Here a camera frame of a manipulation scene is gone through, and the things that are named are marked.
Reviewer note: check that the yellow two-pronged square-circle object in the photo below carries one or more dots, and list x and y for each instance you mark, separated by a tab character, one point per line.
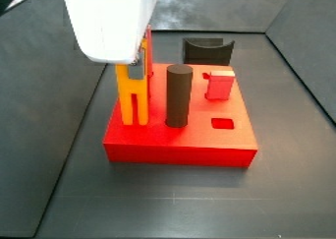
134	91

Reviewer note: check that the red fixture block with holes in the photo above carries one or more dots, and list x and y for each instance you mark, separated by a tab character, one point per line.
218	138

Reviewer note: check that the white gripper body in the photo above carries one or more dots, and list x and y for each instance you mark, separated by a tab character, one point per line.
110	27

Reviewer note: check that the tall pink cylinder peg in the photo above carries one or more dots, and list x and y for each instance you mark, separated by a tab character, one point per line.
149	34

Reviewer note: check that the black curved regrasp stand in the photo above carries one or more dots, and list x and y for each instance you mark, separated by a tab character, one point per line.
207	51

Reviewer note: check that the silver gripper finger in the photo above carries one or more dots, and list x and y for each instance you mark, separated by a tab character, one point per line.
137	67

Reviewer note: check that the dark brown cylinder peg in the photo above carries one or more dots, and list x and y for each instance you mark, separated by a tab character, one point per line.
179	86

